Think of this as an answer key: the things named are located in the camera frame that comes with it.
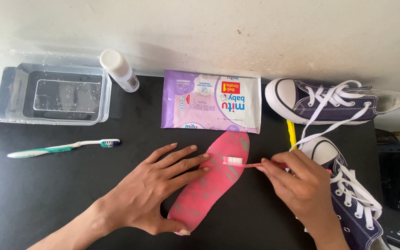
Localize person's left hand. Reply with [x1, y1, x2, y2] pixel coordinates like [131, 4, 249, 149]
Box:
[100, 142, 210, 236]

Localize person's right hand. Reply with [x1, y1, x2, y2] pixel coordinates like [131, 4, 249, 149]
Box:
[256, 149, 339, 230]

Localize pink toothbrush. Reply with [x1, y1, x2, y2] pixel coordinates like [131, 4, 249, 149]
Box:
[223, 156, 332, 173]

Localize pink shoe insole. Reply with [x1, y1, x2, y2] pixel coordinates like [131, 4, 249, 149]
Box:
[167, 131, 250, 236]

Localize yellow stick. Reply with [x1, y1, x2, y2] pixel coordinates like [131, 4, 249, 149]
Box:
[286, 120, 297, 151]

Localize navy canvas sneaker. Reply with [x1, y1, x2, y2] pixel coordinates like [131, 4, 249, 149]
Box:
[265, 77, 400, 125]
[301, 136, 391, 250]

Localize purple wet wipes pack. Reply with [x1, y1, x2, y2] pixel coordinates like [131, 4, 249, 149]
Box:
[161, 69, 262, 134]

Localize dark shelf with items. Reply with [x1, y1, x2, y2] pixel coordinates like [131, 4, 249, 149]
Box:
[375, 128, 400, 250]

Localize white plastic bottle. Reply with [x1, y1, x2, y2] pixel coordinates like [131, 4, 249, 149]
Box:
[99, 49, 140, 93]

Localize green and white toothbrush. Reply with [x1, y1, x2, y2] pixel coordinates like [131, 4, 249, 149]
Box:
[7, 138, 121, 159]

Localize clear plastic water container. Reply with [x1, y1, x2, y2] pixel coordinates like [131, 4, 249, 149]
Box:
[0, 51, 112, 126]

